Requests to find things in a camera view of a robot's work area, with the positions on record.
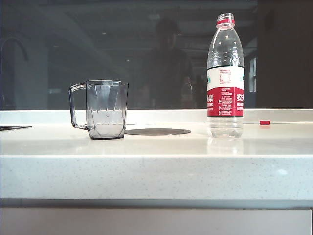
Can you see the transparent grey plastic mug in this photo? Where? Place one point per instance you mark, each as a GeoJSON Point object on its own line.
{"type": "Point", "coordinates": [107, 122]}

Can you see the red bottle cap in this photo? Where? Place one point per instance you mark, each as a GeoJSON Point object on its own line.
{"type": "Point", "coordinates": [265, 123]}

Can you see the clear water bottle red label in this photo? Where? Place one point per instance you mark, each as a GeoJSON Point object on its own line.
{"type": "Point", "coordinates": [225, 102]}

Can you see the black flat panel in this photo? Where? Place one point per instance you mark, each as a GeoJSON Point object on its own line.
{"type": "Point", "coordinates": [12, 127]}

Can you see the dark round countertop disc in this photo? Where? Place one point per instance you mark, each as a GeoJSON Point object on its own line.
{"type": "Point", "coordinates": [159, 132]}

